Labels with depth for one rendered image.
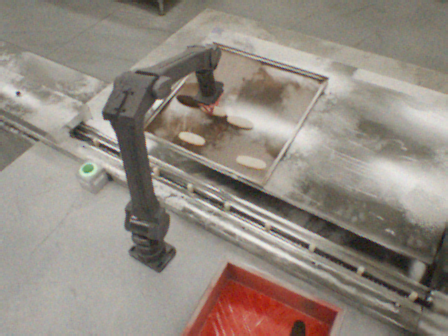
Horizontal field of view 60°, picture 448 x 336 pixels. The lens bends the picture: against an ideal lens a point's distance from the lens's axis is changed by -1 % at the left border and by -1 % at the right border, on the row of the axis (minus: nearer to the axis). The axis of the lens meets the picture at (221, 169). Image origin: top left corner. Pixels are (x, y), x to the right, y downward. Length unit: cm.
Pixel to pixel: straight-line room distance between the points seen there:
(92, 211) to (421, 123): 110
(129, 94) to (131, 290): 56
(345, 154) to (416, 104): 32
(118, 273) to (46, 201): 39
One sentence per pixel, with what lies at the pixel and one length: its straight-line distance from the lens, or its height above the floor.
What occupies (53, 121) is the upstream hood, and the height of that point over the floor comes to 92.
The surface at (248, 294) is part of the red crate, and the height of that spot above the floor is 82.
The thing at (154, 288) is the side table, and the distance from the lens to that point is 114.
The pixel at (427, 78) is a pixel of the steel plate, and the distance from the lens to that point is 188.
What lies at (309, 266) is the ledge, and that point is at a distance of 111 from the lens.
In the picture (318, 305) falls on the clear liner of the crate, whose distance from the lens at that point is 101.
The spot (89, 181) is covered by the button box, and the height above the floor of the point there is 89.
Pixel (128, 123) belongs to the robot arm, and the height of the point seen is 131.
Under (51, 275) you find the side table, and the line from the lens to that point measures 125.
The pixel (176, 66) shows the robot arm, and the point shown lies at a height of 128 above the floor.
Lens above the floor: 184
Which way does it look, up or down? 49 degrees down
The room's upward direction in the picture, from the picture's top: 4 degrees counter-clockwise
